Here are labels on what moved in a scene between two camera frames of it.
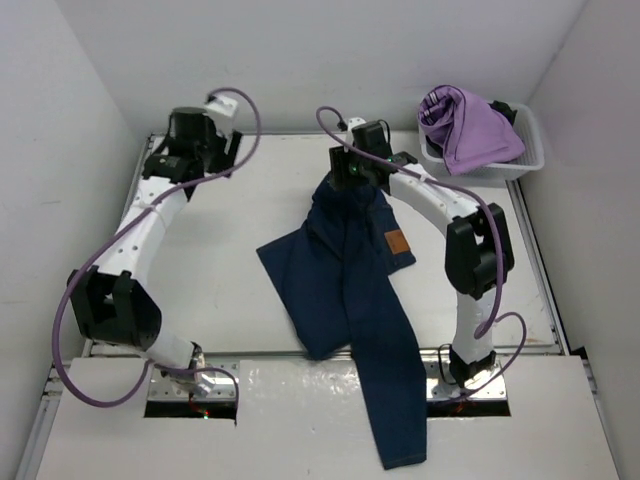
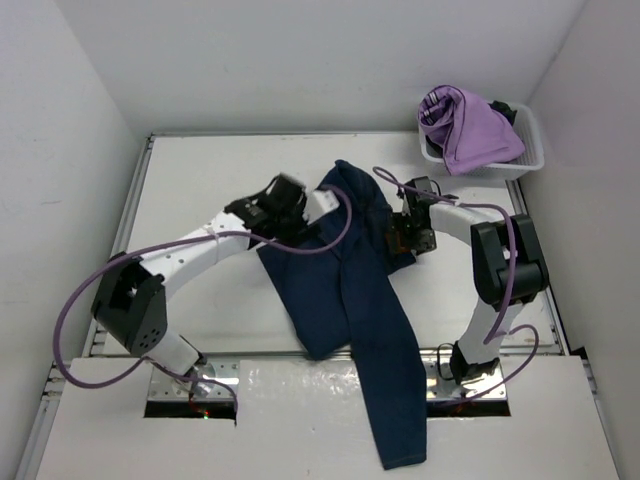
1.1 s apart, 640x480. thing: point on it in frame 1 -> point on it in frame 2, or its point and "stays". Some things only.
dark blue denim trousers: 333,279 stays
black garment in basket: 504,109 stays
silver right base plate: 491,388 stays
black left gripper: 228,148 -> 299,209
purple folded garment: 470,131 stays
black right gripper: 342,174 -> 397,221
